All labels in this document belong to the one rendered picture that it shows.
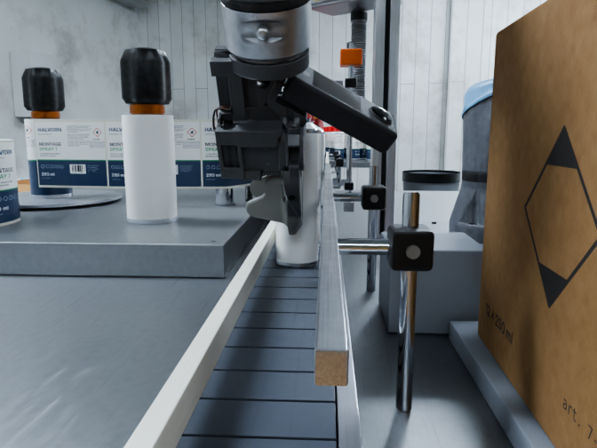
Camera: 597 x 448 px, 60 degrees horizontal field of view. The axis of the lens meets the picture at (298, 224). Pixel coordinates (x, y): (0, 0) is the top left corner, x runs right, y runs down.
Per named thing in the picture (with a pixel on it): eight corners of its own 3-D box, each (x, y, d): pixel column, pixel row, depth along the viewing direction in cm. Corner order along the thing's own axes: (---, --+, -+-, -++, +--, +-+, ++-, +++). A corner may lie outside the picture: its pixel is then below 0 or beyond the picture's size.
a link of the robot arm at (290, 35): (312, -16, 46) (309, 15, 40) (313, 36, 49) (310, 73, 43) (227, -14, 46) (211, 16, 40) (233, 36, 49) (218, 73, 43)
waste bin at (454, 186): (456, 238, 524) (459, 170, 512) (458, 250, 472) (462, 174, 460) (401, 236, 537) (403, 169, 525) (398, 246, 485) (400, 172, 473)
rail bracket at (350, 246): (327, 396, 41) (329, 188, 39) (419, 398, 41) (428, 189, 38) (327, 418, 38) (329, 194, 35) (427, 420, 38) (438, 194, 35)
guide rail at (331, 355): (324, 171, 124) (324, 164, 124) (330, 171, 124) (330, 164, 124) (313, 387, 18) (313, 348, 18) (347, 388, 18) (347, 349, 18)
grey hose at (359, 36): (348, 115, 115) (350, 14, 111) (364, 115, 115) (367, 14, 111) (349, 115, 111) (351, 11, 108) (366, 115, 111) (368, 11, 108)
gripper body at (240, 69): (233, 145, 57) (219, 34, 49) (311, 145, 56) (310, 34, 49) (221, 186, 51) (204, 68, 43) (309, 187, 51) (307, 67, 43)
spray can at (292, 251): (277, 258, 66) (276, 92, 63) (319, 258, 66) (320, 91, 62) (274, 268, 61) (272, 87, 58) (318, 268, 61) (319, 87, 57)
